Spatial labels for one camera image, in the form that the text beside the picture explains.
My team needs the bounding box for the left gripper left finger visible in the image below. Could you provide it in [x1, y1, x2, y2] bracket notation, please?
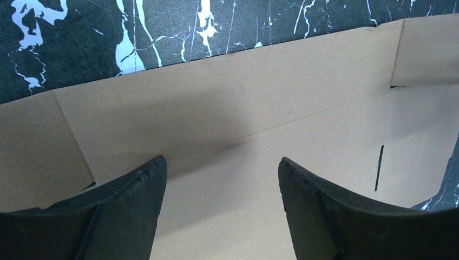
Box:
[1, 155, 167, 259]

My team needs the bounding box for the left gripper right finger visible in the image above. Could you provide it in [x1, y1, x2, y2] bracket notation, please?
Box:
[278, 157, 458, 259]

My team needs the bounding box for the brown cardboard box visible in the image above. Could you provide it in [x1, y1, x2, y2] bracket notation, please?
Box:
[1, 14, 458, 259]

